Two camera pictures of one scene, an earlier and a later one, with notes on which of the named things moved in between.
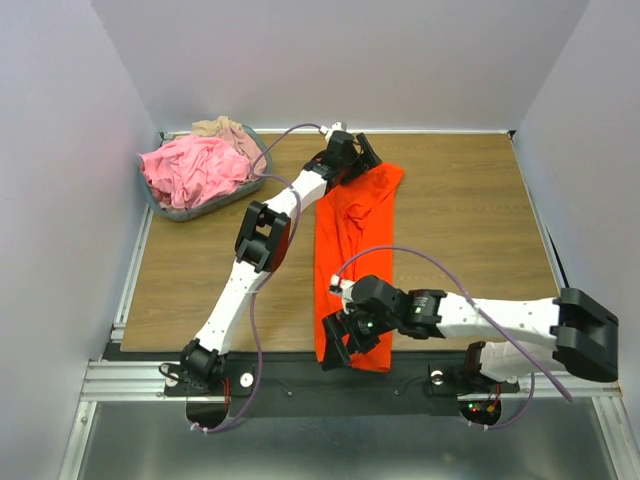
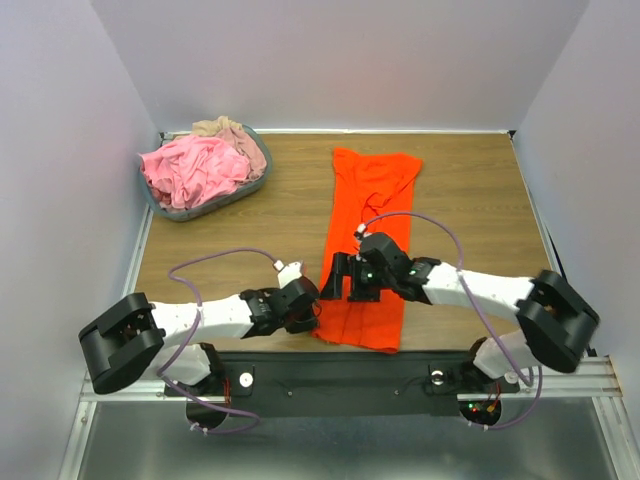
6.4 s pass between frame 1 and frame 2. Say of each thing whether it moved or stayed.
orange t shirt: moved
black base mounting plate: stayed
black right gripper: moved
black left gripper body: moved
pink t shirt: stayed
